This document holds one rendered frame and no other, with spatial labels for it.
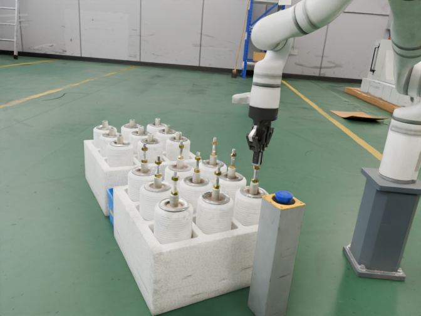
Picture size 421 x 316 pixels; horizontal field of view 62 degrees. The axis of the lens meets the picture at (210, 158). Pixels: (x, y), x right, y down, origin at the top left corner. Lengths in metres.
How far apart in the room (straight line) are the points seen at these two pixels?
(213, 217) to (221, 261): 0.12
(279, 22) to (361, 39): 6.87
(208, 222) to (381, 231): 0.52
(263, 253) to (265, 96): 0.37
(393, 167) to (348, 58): 6.58
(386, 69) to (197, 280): 4.76
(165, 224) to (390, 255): 0.69
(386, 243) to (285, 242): 0.43
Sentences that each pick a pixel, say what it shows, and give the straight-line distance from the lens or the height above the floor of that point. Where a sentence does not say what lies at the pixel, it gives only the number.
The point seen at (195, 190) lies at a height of 0.24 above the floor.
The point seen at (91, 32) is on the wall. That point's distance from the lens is 7.75.
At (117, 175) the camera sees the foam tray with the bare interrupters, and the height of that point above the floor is 0.16.
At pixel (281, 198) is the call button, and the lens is 0.80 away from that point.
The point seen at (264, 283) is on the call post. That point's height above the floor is 0.11.
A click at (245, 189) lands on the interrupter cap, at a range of 1.00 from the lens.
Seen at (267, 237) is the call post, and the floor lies 0.23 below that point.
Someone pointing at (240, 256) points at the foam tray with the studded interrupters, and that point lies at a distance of 0.97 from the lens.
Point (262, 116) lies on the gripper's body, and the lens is 0.89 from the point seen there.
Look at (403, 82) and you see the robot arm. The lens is 1.07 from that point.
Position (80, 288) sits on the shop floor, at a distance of 1.05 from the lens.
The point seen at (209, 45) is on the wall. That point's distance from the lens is 7.27.
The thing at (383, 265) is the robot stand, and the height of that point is 0.04.
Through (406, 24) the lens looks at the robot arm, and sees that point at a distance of 0.82.
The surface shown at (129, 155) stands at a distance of 1.33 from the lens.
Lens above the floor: 0.65
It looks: 19 degrees down
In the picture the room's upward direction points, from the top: 5 degrees clockwise
